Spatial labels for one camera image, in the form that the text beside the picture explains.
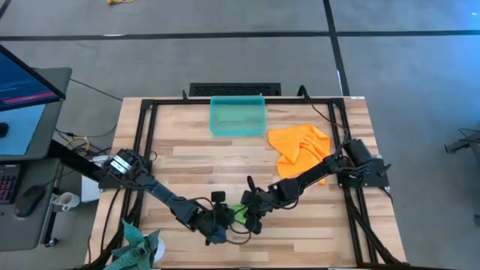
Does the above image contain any black aluminium table frame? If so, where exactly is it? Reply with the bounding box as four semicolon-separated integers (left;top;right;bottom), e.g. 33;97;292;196
89;96;410;270

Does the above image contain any laptop computer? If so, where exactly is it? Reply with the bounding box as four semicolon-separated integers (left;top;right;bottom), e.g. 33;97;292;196
0;44;68;113

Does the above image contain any white box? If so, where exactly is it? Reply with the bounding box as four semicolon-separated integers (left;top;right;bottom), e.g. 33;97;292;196
81;175;101;203

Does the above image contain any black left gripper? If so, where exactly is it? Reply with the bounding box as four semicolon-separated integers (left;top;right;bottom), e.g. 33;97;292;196
194;200;236;245

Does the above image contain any grey computer desk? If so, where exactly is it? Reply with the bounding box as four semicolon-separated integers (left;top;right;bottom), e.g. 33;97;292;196
0;66;73;252

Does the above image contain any black cable bundle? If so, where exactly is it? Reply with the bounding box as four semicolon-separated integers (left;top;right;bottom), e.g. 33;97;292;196
54;125;119;140

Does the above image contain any yellow cable loop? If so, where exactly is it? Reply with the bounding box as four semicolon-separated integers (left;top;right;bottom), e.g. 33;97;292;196
66;136;91;153

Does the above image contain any light green microfiber towel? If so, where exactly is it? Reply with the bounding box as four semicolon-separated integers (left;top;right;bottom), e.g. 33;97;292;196
230;204;249;225

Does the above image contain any white cup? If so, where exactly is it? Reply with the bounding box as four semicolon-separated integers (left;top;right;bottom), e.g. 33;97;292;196
50;190;82;212

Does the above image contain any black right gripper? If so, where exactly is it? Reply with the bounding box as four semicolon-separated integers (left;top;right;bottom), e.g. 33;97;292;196
239;187;281;236

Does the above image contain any thin black floor cable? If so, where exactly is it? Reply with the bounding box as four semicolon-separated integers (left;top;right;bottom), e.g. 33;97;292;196
69;77;124;102

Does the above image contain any white round object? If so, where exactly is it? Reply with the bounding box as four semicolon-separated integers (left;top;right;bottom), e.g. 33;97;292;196
153;232;165;262

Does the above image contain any teal plastic basket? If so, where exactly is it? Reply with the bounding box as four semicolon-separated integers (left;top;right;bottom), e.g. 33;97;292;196
208;94;266;137

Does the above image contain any black floor stand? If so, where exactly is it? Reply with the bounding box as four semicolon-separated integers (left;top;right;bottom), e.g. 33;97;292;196
445;129;480;155

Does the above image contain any black computer mouse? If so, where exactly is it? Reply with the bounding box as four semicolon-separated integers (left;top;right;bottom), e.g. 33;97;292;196
13;184;47;219

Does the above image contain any orange microfiber towel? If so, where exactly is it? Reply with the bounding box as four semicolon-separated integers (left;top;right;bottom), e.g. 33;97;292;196
267;123;332;185

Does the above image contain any dark green towel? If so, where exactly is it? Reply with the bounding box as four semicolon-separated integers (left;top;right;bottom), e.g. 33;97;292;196
103;219;159;270

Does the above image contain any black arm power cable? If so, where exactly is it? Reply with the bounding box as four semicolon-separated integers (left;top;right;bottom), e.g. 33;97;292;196
298;85;353;142

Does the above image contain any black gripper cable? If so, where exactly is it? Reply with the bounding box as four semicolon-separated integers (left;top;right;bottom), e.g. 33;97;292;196
224;220;252;246

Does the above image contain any black support bar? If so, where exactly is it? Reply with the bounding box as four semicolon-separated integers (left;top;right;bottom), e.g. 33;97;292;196
47;139;113;185

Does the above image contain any black keyboard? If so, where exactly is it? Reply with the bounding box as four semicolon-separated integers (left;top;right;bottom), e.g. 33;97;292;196
0;163;22;206

